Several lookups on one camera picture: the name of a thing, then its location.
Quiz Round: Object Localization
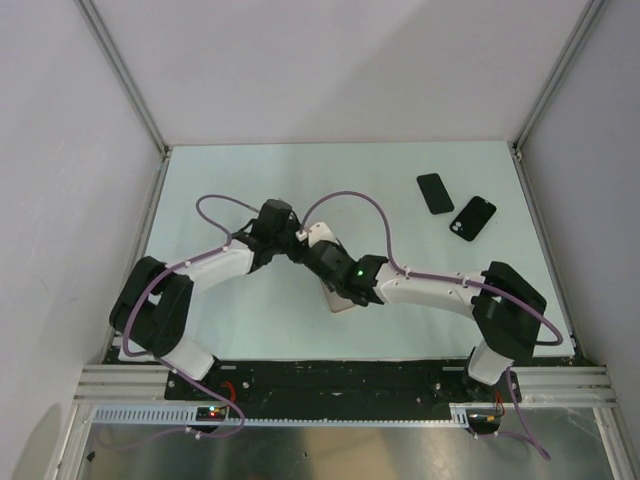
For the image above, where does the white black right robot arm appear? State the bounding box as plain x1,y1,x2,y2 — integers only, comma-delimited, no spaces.
295,234,547,401

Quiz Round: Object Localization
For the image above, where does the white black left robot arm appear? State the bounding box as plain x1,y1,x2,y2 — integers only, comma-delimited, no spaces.
109,199,300,399

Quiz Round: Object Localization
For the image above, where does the pink silicone phone case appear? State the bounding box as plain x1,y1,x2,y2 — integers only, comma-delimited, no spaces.
320,282,355,314

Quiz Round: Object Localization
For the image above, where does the black flat phone case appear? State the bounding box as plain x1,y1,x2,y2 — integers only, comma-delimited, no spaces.
416,173,454,215

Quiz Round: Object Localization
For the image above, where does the black phone case with holes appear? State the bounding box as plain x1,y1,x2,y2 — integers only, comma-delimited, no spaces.
449,196,497,242

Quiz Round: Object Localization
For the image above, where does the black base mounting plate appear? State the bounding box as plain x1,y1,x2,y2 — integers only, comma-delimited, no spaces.
164,360,521,419

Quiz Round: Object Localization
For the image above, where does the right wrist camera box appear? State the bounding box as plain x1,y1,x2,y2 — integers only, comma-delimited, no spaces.
295,222,338,247

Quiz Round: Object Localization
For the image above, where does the grey slotted cable duct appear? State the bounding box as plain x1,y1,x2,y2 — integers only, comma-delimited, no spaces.
92,405,469,428

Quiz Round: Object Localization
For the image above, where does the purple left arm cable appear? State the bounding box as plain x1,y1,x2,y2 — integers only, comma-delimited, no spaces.
94,193,271,451

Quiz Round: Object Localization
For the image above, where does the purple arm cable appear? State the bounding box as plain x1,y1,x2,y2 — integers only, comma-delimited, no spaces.
302,189,566,461
94,193,271,451

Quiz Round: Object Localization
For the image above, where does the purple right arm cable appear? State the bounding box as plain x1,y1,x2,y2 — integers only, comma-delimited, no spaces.
302,189,566,461

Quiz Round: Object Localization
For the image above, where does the aluminium corner post left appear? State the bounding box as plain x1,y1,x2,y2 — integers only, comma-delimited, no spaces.
75,0,170,160

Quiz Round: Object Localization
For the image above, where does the aluminium corner post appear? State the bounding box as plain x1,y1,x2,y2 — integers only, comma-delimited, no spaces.
75,0,170,160
511,0,610,160

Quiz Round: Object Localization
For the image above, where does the aluminium corner post right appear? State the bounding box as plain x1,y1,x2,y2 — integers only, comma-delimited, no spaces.
511,0,610,160

